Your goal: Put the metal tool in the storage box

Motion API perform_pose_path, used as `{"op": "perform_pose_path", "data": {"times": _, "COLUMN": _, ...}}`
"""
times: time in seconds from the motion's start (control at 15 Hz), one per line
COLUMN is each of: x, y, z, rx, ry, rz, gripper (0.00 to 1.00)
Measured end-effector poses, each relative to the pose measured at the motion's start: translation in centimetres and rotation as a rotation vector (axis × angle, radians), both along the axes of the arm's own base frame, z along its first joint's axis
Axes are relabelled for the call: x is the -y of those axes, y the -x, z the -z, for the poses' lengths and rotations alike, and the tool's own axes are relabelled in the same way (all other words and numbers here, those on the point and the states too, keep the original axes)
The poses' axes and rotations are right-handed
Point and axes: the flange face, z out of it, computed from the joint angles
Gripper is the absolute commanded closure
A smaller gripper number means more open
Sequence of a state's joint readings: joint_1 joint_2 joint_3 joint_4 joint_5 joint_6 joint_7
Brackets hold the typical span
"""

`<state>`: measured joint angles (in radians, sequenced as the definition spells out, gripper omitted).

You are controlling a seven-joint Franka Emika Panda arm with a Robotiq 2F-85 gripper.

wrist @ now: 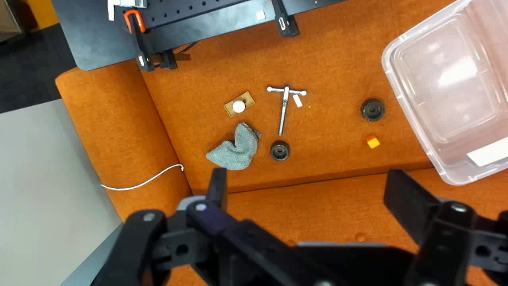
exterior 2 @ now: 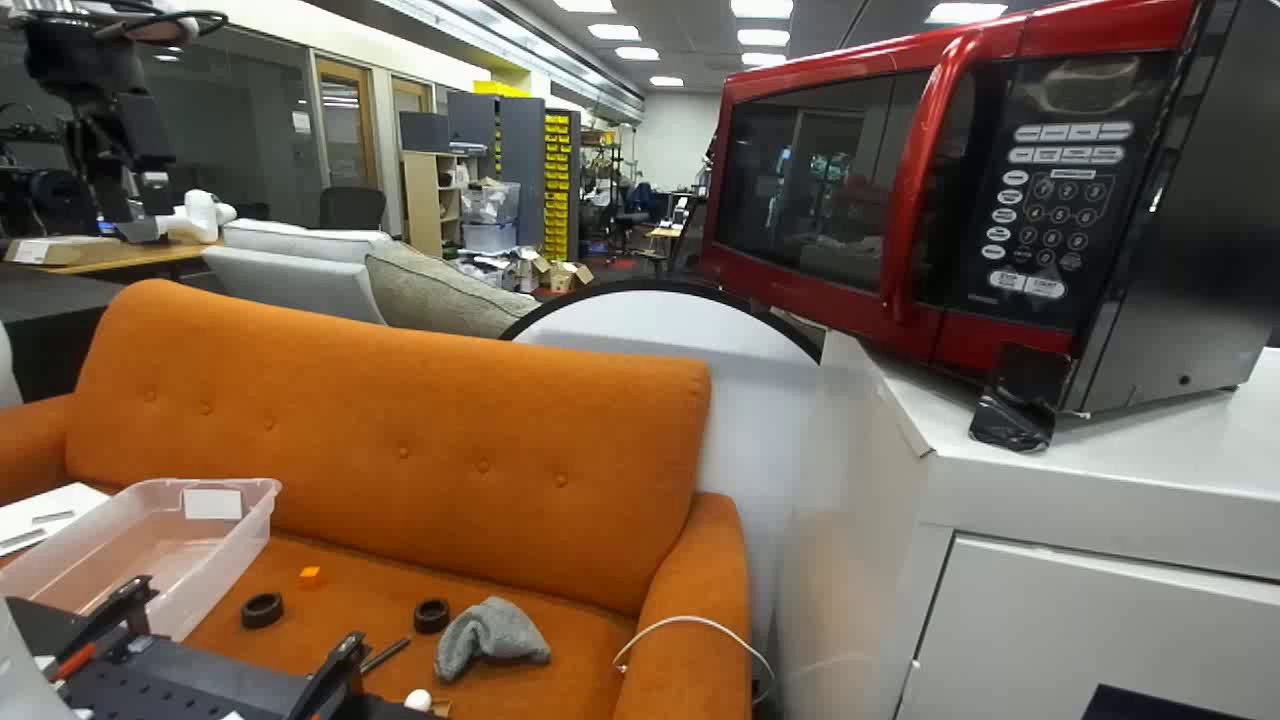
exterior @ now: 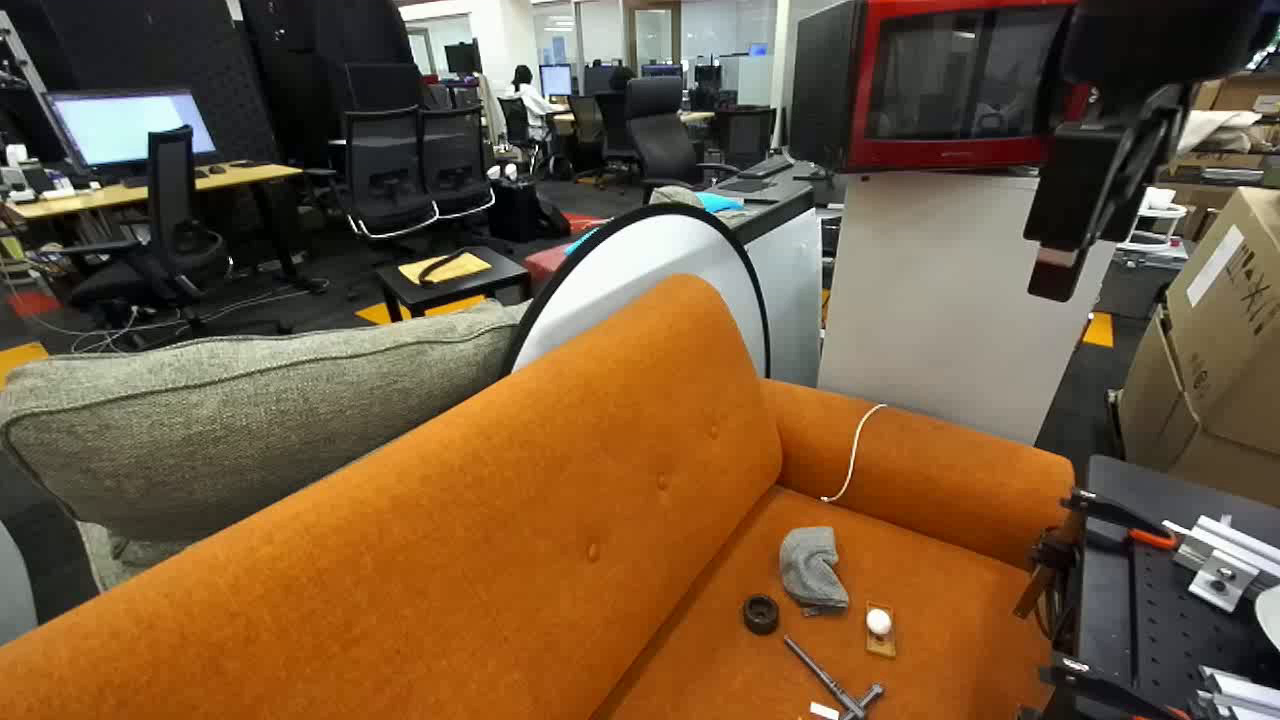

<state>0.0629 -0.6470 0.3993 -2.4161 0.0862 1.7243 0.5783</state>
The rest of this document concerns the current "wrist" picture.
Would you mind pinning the clear plastic storage box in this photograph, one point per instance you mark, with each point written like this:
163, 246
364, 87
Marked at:
450, 77

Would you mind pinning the wooden plate with white cap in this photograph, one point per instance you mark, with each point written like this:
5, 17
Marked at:
239, 104

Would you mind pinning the grey metal T-handle tool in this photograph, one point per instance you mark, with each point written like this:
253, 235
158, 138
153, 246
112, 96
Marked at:
286, 93

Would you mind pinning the small orange cube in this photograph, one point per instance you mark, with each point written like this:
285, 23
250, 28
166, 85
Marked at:
374, 142

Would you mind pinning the white paper tag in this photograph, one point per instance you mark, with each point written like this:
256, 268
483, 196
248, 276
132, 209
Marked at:
297, 101

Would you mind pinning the white label on box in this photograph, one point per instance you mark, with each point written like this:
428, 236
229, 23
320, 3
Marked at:
491, 153

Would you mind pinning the black perforated mounting board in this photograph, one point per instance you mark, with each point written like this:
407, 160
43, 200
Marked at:
97, 34

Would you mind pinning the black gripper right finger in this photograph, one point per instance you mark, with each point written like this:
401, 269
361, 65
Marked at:
410, 204

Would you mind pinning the orange-handled black clamp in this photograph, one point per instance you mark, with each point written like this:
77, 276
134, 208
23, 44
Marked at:
147, 60

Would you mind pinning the grey crumpled cloth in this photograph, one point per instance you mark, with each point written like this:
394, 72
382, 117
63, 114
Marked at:
239, 153

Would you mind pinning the black round knob near box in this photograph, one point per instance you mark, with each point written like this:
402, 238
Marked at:
372, 111

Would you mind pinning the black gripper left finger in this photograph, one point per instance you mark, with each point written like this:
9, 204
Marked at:
218, 188

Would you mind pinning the black round knob near cloth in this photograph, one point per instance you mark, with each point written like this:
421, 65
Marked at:
280, 152

